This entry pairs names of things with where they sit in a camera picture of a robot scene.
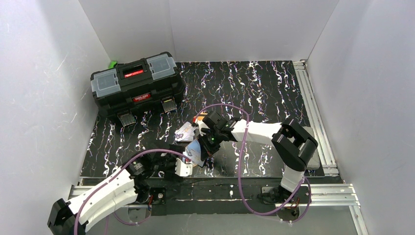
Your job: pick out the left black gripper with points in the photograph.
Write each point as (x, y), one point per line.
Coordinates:
(169, 158)

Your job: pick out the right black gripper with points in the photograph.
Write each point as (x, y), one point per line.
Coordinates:
(207, 146)

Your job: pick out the stack of white cards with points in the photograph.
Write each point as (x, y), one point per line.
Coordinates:
(185, 133)

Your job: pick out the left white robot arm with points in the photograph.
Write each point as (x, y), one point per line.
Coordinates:
(125, 186)

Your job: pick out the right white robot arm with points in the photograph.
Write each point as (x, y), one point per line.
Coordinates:
(295, 146)

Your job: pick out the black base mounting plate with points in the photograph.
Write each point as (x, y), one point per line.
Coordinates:
(215, 196)

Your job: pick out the black toolbox with grey lids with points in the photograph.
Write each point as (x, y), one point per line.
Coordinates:
(126, 90)

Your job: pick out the green object behind toolbox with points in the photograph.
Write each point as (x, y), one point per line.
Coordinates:
(112, 64)

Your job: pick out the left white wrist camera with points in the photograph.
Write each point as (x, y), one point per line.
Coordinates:
(183, 169)

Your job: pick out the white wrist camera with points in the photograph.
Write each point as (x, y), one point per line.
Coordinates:
(183, 169)
(202, 127)

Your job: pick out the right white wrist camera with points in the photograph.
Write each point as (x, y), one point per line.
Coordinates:
(202, 127)

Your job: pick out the aluminium frame rail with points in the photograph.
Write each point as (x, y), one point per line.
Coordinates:
(341, 194)

